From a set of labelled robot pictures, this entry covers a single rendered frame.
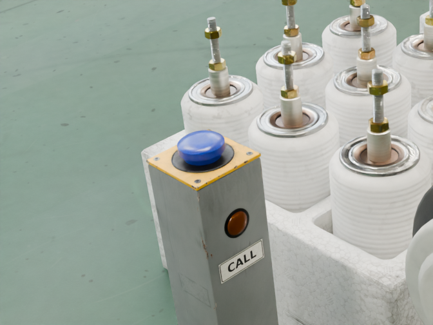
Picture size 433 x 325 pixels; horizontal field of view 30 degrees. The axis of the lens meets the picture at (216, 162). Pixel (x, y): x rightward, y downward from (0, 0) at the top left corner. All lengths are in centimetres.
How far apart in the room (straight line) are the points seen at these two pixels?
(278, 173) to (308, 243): 9
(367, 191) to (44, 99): 99
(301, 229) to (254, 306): 11
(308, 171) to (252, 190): 16
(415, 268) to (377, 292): 25
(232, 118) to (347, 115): 13
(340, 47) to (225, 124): 22
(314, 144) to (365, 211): 10
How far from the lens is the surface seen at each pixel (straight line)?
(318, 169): 84
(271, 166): 84
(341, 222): 79
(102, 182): 130
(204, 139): 67
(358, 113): 90
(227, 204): 67
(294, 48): 99
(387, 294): 74
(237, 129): 91
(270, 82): 98
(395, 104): 90
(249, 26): 182
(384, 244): 78
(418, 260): 49
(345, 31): 106
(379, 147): 77
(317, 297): 83
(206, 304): 72
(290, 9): 98
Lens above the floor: 65
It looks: 30 degrees down
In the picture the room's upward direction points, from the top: 8 degrees counter-clockwise
